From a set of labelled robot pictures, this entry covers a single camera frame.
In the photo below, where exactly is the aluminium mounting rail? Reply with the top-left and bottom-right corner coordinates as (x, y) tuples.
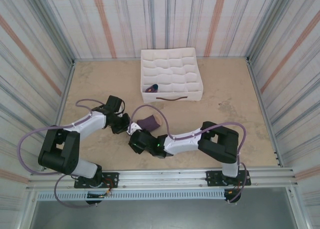
(26, 166), (300, 192)

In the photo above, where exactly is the black connector with orange wires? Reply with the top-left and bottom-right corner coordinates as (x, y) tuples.
(86, 178), (119, 199)
(224, 181), (245, 197)

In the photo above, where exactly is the slotted grey cable tray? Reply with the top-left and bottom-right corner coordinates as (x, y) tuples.
(36, 190), (226, 202)

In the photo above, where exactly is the brown box handle strap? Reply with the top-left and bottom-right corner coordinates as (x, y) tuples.
(156, 95), (188, 101)

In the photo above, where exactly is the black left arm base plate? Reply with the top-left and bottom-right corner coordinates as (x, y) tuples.
(73, 172), (120, 189)

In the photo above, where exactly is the aluminium side frame rail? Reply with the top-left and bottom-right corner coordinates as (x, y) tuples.
(41, 59), (76, 172)
(246, 56), (285, 168)

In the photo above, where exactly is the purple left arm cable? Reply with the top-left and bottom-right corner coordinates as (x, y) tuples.
(19, 98), (108, 209)

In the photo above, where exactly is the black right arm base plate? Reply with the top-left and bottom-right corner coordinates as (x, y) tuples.
(205, 170), (251, 187)

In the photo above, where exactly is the purple ribbed sock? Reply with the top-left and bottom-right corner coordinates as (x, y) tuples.
(144, 83), (160, 94)
(136, 115), (163, 132)

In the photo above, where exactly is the white fabric divider box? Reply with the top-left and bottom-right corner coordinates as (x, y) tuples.
(139, 47), (204, 104)

